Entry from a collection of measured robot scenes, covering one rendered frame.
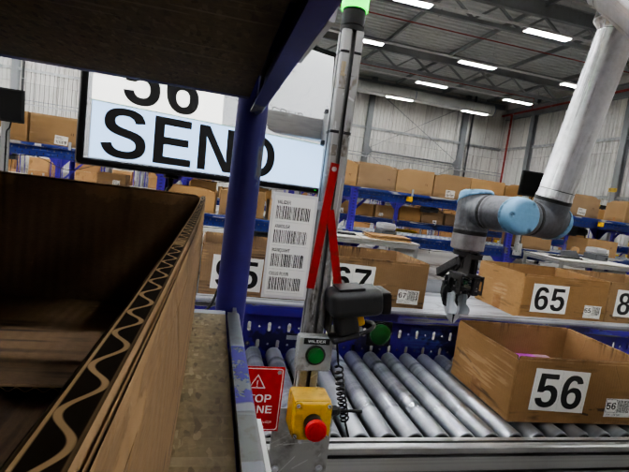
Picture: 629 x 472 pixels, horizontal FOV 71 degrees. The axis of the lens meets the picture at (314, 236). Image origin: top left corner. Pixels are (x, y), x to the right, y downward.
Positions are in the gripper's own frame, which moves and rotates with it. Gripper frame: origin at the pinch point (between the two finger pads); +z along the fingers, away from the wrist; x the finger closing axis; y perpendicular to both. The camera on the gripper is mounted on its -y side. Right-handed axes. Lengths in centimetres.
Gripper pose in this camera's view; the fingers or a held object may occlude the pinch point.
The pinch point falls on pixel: (450, 317)
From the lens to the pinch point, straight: 135.0
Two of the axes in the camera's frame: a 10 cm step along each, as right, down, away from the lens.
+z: -1.3, 9.9, 1.1
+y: 2.4, 1.3, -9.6
